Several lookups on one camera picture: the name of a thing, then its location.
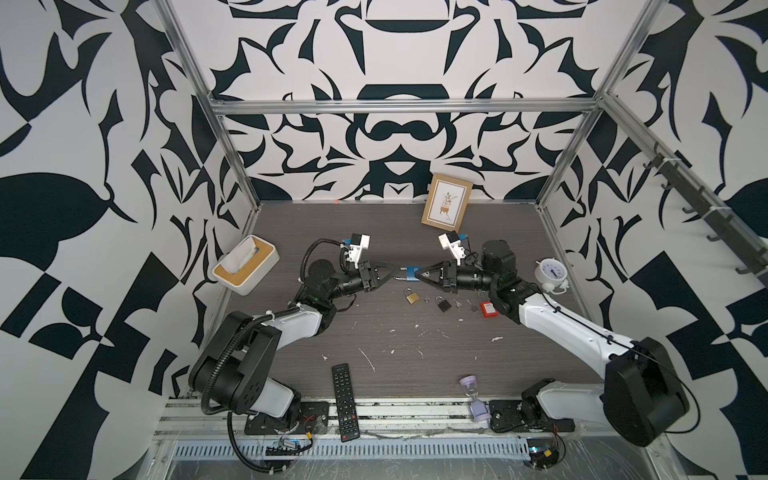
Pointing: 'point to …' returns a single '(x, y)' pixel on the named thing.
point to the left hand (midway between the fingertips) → (403, 266)
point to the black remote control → (345, 403)
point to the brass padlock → (413, 297)
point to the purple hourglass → (478, 405)
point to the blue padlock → (413, 274)
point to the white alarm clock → (552, 274)
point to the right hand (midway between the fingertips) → (418, 278)
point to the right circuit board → (542, 452)
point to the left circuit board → (287, 447)
